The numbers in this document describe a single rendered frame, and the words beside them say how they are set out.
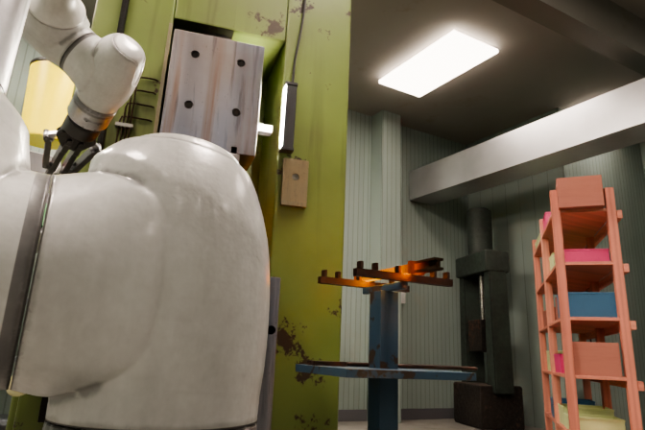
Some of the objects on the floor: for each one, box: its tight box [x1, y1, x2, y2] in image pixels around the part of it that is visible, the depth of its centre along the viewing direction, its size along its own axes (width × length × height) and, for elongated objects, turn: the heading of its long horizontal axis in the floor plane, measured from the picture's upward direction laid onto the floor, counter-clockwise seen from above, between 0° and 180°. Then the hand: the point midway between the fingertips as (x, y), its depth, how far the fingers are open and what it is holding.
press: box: [453, 207, 525, 430], centre depth 641 cm, size 69×82×253 cm
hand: (52, 179), depth 126 cm, fingers closed
